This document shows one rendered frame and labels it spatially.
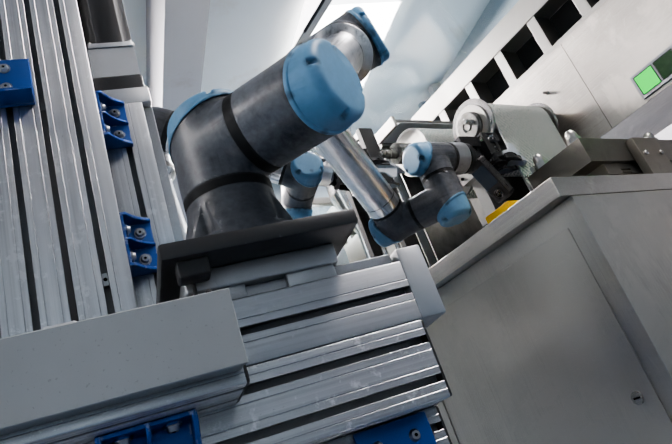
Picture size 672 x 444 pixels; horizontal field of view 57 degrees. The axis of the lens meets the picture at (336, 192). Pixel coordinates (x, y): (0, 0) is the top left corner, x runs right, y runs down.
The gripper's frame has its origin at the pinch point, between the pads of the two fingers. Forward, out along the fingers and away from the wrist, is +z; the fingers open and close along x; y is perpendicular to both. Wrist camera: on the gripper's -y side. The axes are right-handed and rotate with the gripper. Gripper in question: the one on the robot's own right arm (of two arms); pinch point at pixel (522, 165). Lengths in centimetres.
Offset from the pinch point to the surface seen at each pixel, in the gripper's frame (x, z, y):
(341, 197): 75, 2, 36
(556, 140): -0.3, 18.5, 7.6
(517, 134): -0.3, 3.9, 9.3
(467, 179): 9.8, -9.4, 2.3
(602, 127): -7.2, 30.1, 7.2
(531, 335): -4, -29, -41
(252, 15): 142, 40, 196
